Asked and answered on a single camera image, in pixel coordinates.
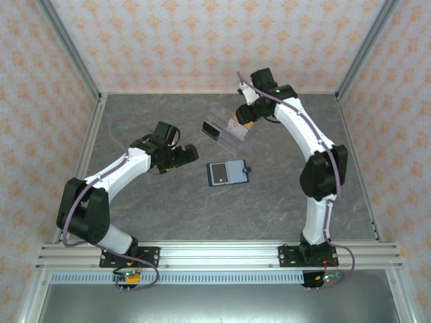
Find blue card holder wallet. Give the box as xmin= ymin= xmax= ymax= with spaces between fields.
xmin=207 ymin=159 xmax=253 ymax=188

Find plain orange card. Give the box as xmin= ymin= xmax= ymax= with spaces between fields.
xmin=231 ymin=115 xmax=255 ymax=131

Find clear acrylic card stand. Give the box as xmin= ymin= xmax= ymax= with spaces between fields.
xmin=201 ymin=102 xmax=252 ymax=156

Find black card with white print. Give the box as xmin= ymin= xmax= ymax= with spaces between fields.
xmin=201 ymin=121 xmax=220 ymax=139

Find black card with grey border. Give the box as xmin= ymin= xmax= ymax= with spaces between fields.
xmin=210 ymin=163 xmax=228 ymax=186

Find circuit board with yellow connector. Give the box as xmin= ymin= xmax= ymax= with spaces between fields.
xmin=112 ymin=268 xmax=142 ymax=283

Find grey metal shelf panel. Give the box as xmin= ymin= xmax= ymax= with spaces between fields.
xmin=36 ymin=284 xmax=398 ymax=323

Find circuit board with blue light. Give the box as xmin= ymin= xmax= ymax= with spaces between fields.
xmin=302 ymin=271 xmax=344 ymax=289

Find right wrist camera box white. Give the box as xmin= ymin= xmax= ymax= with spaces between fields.
xmin=237 ymin=83 xmax=259 ymax=106

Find aluminium side rail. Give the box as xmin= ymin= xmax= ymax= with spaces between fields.
xmin=335 ymin=94 xmax=385 ymax=244
xmin=52 ymin=94 xmax=108 ymax=244

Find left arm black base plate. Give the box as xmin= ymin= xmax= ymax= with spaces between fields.
xmin=99 ymin=246 xmax=161 ymax=268

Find aluminium mounting rail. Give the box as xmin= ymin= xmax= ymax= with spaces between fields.
xmin=35 ymin=241 xmax=403 ymax=270

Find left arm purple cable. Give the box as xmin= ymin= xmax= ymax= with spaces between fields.
xmin=60 ymin=118 xmax=161 ymax=293

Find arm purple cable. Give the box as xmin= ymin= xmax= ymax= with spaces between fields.
xmin=60 ymin=118 xmax=161 ymax=293
xmin=236 ymin=71 xmax=355 ymax=291

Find aluminium frame post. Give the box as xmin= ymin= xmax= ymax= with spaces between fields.
xmin=336 ymin=0 xmax=401 ymax=102
xmin=36 ymin=0 xmax=102 ymax=102

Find slotted grey cable duct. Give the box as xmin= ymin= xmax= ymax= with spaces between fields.
xmin=50 ymin=272 xmax=306 ymax=285

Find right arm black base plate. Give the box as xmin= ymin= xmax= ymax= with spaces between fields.
xmin=277 ymin=245 xmax=337 ymax=268

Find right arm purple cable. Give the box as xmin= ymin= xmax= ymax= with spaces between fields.
xmin=236 ymin=71 xmax=355 ymax=291

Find aluminium frame leg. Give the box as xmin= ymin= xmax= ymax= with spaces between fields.
xmin=16 ymin=268 xmax=51 ymax=323
xmin=385 ymin=268 xmax=417 ymax=323

